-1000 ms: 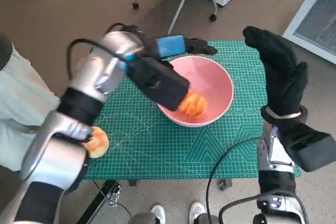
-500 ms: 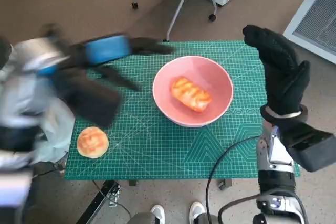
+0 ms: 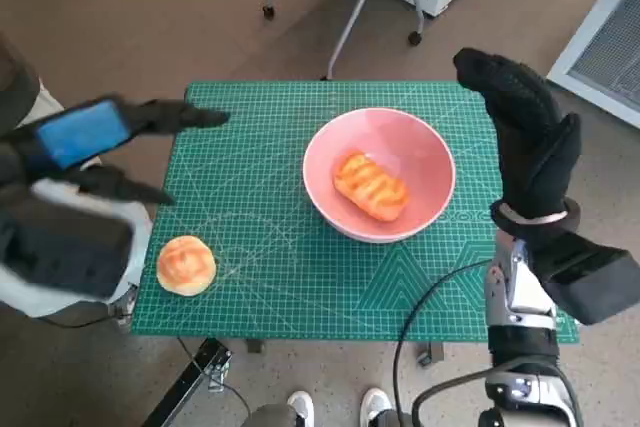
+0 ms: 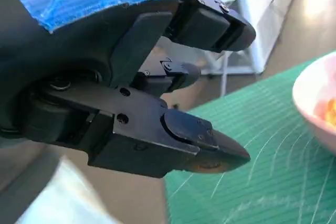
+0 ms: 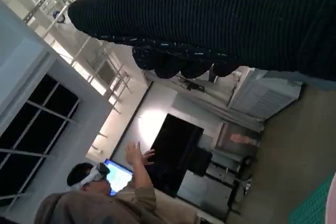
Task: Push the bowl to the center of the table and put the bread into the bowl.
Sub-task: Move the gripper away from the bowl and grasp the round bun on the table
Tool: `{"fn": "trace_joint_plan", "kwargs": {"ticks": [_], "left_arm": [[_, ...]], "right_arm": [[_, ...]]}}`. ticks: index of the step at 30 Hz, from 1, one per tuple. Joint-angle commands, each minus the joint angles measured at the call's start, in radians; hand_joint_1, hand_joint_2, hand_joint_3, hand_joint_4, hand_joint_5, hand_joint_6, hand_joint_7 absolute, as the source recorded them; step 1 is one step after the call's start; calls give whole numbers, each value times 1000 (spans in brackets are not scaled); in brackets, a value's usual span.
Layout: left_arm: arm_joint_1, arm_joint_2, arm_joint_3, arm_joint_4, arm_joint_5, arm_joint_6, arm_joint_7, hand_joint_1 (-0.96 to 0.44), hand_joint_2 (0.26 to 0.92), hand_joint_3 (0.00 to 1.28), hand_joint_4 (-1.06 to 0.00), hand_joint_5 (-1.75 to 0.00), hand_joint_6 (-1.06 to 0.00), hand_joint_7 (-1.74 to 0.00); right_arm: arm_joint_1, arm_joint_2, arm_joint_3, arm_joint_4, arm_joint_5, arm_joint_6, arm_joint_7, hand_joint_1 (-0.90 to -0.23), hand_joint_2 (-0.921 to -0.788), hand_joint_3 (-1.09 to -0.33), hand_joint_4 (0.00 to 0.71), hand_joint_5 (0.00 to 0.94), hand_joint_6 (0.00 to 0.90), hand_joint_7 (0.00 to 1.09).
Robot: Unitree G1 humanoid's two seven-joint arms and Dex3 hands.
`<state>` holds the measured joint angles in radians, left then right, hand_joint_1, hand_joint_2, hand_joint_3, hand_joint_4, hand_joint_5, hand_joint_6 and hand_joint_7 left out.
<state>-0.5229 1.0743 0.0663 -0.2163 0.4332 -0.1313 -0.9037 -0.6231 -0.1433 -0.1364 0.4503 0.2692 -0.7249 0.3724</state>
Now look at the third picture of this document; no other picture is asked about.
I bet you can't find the green cutting mat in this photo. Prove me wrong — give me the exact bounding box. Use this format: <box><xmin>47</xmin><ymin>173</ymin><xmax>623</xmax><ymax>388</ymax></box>
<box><xmin>130</xmin><ymin>79</ymin><xmax>581</xmax><ymax>344</ymax></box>

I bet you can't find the black knitted glove right hand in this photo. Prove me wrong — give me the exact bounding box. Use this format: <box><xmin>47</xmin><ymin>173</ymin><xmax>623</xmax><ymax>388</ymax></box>
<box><xmin>452</xmin><ymin>47</ymin><xmax>584</xmax><ymax>223</ymax></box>

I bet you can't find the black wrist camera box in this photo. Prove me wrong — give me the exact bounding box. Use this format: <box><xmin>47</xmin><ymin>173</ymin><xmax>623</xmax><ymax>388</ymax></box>
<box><xmin>0</xmin><ymin>204</ymin><xmax>135</xmax><ymax>299</ymax></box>
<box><xmin>529</xmin><ymin>231</ymin><xmax>640</xmax><ymax>326</ymax></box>

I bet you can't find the pink bowl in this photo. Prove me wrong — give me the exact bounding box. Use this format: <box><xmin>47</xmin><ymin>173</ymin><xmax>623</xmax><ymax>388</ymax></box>
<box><xmin>302</xmin><ymin>107</ymin><xmax>457</xmax><ymax>244</ymax></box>

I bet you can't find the grey leg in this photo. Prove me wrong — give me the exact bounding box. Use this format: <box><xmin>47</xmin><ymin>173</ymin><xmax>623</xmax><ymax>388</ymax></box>
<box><xmin>242</xmin><ymin>404</ymin><xmax>306</xmax><ymax>427</ymax></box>

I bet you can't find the white cabinet with mesh panel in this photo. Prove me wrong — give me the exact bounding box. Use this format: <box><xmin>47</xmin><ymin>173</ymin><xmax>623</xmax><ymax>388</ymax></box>
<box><xmin>547</xmin><ymin>0</ymin><xmax>640</xmax><ymax>129</ymax></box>

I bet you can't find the long toy bread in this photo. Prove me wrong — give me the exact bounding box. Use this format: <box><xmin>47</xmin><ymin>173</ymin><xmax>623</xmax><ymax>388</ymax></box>
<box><xmin>333</xmin><ymin>149</ymin><xmax>410</xmax><ymax>222</ymax></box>

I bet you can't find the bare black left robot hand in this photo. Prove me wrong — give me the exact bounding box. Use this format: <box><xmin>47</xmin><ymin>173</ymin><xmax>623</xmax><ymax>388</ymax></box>
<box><xmin>14</xmin><ymin>96</ymin><xmax>232</xmax><ymax>207</ymax></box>

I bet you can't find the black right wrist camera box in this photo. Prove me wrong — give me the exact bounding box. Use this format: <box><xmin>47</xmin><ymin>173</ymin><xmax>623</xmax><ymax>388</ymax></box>
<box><xmin>529</xmin><ymin>231</ymin><xmax>640</xmax><ymax>326</ymax></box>

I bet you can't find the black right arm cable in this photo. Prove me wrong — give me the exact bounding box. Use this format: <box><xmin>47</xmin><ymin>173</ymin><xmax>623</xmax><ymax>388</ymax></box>
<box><xmin>392</xmin><ymin>259</ymin><xmax>496</xmax><ymax>416</ymax></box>

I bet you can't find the black metal strut with clamp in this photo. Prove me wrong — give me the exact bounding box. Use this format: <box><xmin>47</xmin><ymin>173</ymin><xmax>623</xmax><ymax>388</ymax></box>
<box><xmin>144</xmin><ymin>337</ymin><xmax>234</xmax><ymax>427</ymax></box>

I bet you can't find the round toy bread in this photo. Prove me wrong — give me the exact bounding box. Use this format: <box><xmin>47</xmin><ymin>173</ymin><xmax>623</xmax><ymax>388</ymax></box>
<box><xmin>156</xmin><ymin>235</ymin><xmax>219</xmax><ymax>297</ymax></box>

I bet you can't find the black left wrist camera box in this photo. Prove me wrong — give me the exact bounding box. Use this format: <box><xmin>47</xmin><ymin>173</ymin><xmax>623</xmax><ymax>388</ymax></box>
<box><xmin>0</xmin><ymin>204</ymin><xmax>135</xmax><ymax>299</ymax></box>

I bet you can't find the white shoe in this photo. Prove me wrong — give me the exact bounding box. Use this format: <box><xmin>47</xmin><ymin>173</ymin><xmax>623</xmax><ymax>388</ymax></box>
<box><xmin>360</xmin><ymin>386</ymin><xmax>392</xmax><ymax>427</ymax></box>
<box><xmin>286</xmin><ymin>390</ymin><xmax>315</xmax><ymax>427</ymax></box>

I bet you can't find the dark leg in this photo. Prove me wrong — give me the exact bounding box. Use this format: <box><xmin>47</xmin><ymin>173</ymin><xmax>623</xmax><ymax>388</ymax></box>
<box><xmin>372</xmin><ymin>406</ymin><xmax>426</xmax><ymax>427</ymax></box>

